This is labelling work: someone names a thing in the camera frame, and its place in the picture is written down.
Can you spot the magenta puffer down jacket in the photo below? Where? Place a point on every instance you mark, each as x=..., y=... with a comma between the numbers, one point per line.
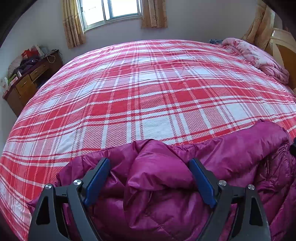
x=150, y=193

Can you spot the back window with frame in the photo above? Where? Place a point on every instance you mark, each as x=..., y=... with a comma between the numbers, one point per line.
x=95, y=13

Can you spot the right tan curtain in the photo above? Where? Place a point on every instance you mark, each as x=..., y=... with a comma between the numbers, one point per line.
x=154, y=14

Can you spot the red white plaid bedspread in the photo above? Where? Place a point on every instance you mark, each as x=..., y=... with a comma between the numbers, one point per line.
x=175, y=91

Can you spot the clutter pile on desk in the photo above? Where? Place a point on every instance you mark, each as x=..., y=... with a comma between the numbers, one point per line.
x=23, y=62

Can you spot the left tan curtain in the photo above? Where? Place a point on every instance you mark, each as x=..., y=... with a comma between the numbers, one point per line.
x=72, y=24

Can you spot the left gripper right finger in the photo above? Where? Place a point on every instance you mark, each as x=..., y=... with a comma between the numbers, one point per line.
x=241, y=205

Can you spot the wooden desk with drawers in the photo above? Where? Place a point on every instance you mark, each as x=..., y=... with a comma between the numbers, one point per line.
x=23, y=89

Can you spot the cream wooden headboard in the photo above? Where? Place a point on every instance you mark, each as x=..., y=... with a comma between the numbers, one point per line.
x=281, y=46

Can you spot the side tan curtain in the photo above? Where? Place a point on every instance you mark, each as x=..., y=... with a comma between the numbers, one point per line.
x=261, y=28

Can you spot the pink floral folded quilt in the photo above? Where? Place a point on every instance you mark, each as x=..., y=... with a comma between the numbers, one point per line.
x=259, y=59

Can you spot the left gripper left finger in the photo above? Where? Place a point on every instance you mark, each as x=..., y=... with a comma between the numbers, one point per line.
x=56, y=203

